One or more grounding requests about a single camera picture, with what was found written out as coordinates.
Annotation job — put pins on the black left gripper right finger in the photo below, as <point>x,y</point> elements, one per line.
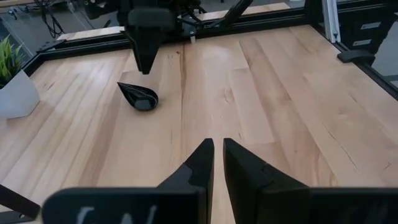
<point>258,199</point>

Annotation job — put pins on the silver aluminium post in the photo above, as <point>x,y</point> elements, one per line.
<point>331,18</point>

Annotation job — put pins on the black frame bracket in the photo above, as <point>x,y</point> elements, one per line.
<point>356,56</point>

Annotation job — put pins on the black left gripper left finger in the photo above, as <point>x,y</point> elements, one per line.
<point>199,186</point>

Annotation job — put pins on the black aluminium table frame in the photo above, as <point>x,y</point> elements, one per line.
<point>93,46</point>

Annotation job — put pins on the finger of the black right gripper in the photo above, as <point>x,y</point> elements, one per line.
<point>146,46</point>

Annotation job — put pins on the black drawer cabinet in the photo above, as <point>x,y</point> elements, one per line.
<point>382,34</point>

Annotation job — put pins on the green plant in white pot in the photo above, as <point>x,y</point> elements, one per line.
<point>15,96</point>

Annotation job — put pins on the black teardrop mini plate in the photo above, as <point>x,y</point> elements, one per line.
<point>140,99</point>

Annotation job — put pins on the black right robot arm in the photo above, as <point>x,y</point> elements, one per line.
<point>239,11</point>

